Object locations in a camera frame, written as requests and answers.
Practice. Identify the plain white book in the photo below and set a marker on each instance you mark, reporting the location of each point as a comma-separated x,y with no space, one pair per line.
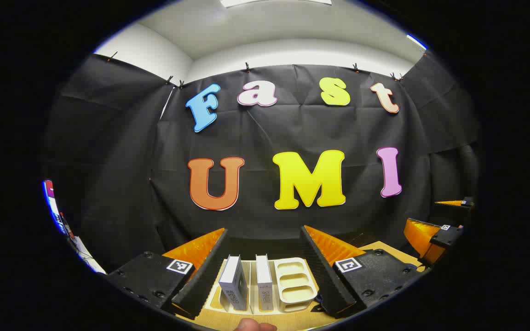
264,282

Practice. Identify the black backdrop cloth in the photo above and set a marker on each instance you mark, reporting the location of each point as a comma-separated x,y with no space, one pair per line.
292,128

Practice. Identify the white book with dark picture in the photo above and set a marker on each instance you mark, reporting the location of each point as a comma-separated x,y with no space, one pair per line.
233,280

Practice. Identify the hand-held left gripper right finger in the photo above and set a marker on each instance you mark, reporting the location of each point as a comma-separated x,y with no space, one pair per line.
322,276

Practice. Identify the row of black cloth clips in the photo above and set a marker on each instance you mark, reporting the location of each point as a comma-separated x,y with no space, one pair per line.
247,67

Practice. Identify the cream plastic bookshelf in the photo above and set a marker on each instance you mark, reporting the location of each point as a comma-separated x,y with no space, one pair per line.
295,282

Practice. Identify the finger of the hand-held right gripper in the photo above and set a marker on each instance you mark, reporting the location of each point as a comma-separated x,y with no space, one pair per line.
423,236
458,202

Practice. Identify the computer monitor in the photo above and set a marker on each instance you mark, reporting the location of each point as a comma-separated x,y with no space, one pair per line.
51,202

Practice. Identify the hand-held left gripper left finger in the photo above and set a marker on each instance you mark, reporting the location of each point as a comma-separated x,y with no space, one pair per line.
205,276

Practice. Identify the white desk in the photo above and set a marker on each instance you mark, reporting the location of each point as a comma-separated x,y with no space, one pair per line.
85,253

